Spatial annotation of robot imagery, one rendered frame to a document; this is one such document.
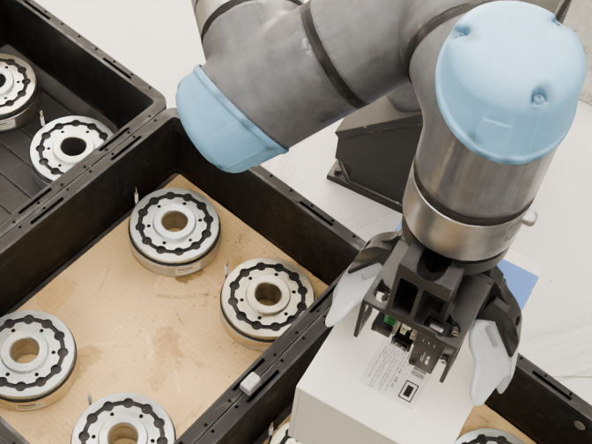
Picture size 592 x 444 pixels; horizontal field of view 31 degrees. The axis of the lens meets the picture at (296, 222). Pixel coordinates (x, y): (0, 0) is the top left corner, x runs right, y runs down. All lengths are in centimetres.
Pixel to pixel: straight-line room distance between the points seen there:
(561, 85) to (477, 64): 4
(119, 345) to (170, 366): 6
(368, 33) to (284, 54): 5
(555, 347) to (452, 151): 82
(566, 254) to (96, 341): 64
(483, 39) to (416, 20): 7
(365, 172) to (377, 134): 8
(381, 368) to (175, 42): 89
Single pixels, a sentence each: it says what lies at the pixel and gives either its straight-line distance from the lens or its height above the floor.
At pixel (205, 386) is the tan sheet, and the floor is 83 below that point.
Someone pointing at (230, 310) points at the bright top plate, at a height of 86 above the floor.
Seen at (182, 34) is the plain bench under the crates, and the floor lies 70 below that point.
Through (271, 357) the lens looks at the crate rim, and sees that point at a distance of 104.
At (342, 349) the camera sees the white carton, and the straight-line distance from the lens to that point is 81.
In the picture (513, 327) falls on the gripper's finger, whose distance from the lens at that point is 77.
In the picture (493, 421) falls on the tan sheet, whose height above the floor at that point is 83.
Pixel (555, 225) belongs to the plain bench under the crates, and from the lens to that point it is 147.
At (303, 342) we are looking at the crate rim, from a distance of 105.
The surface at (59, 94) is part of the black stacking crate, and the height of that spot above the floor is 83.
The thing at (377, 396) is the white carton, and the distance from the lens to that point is 79.
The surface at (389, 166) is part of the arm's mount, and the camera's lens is 137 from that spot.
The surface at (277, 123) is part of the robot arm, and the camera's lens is 66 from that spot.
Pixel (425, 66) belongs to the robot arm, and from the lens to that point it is 59.
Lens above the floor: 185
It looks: 55 degrees down
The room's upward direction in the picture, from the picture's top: 8 degrees clockwise
